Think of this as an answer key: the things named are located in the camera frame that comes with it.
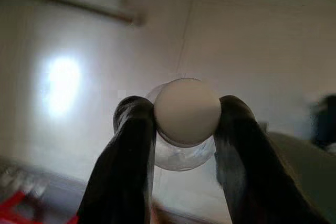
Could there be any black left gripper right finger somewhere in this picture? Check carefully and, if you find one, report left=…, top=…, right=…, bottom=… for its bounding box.
left=214, top=94, right=329, bottom=224

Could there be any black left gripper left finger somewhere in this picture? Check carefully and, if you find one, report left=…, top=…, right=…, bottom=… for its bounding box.
left=75, top=95, right=155, bottom=224

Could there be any clear bottle with white cap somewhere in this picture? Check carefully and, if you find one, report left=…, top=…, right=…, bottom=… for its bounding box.
left=146, top=77, right=223, bottom=173

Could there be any red plastic stool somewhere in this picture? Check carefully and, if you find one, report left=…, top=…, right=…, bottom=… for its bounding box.
left=0, top=191, right=79, bottom=224

